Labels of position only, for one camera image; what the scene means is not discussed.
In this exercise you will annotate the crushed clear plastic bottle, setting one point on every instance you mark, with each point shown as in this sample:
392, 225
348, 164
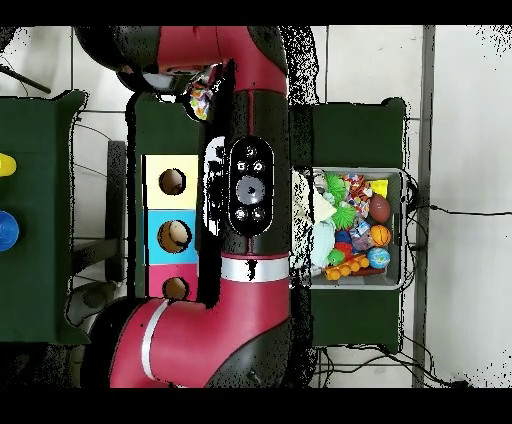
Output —
362, 236

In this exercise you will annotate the colourful polka-dot cloth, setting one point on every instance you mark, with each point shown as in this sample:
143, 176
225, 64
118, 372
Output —
200, 100

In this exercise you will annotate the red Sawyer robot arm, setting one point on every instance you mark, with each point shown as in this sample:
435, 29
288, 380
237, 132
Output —
248, 320

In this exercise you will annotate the wooden box with three holes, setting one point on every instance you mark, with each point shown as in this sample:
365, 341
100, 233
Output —
188, 192

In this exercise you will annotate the shallow mesh bin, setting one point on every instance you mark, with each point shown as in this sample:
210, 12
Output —
394, 276

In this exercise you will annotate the light blue knitted cloth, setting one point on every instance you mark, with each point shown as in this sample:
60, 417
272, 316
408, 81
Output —
323, 244

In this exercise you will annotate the brown mini football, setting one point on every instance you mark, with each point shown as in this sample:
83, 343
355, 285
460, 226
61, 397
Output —
379, 208

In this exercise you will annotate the dark green tablecloth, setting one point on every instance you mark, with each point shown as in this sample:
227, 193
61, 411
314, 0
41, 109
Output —
32, 280
356, 136

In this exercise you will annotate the orange mini basketball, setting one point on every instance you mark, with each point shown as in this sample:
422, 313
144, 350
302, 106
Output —
380, 236

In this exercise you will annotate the blue green globe ball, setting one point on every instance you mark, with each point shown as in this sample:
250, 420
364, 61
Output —
378, 258

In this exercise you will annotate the black upright panel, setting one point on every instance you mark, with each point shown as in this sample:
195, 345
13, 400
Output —
116, 208

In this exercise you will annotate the grey stand base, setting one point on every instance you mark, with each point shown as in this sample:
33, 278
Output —
88, 298

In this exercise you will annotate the blue plastic cup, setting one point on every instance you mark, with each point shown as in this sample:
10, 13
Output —
8, 231

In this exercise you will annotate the yellow plastic cup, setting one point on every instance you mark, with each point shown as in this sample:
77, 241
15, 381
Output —
6, 164

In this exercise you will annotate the dark thin rod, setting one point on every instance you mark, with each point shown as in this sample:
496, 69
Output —
28, 80

